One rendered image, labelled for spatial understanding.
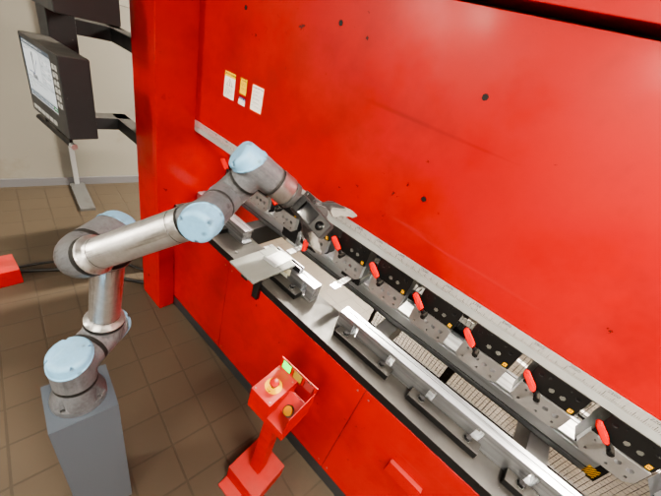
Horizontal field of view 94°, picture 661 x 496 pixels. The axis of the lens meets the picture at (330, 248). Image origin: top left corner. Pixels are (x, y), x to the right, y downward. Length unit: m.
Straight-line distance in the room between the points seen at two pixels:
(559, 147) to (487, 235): 0.29
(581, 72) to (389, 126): 0.51
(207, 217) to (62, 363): 0.73
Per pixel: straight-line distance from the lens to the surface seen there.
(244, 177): 0.73
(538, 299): 1.09
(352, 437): 1.69
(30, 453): 2.26
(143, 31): 1.99
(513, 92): 1.02
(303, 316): 1.52
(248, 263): 1.54
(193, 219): 0.64
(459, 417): 1.44
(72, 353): 1.23
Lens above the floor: 1.94
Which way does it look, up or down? 32 degrees down
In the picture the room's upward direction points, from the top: 19 degrees clockwise
